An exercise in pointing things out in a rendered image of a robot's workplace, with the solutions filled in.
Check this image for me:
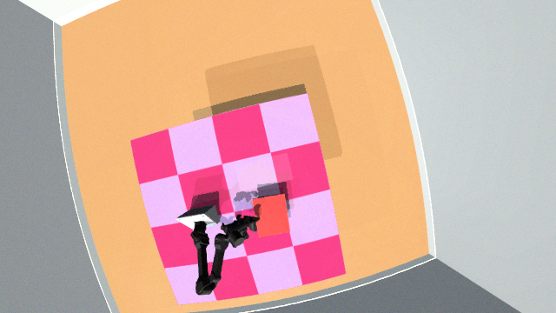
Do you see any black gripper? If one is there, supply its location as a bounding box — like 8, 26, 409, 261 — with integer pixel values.
234, 214, 261, 233

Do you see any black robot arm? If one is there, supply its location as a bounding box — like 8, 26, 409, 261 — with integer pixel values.
190, 221, 249, 296

